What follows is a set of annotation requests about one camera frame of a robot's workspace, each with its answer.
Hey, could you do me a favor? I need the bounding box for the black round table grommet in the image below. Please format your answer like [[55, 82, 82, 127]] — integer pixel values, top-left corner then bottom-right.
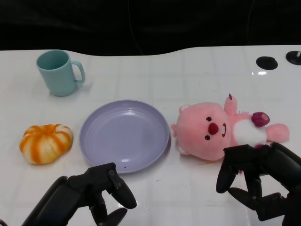
[[255, 56, 278, 70], [285, 50, 301, 64]]

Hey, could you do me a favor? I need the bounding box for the light teal plastic mug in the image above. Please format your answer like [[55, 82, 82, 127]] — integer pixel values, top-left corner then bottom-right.
[[36, 49, 85, 97]]

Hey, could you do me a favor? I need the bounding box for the thin dark background cable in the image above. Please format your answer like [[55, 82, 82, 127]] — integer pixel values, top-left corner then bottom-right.
[[130, 14, 143, 54]]

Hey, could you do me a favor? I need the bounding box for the orange white striped pumpkin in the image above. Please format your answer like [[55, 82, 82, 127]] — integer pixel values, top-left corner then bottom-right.
[[19, 123, 74, 165]]

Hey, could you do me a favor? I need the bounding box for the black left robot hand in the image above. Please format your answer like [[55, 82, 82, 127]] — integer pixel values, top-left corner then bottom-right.
[[22, 162, 137, 226]]

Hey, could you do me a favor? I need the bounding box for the lilac plastic plate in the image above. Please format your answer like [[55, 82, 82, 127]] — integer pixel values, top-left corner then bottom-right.
[[79, 99, 170, 175]]

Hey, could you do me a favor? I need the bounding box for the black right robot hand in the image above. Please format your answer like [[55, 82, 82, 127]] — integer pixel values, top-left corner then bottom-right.
[[216, 142, 301, 226]]

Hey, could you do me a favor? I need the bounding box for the pink plush beaver doll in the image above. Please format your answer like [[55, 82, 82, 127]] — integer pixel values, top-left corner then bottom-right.
[[171, 93, 290, 163]]

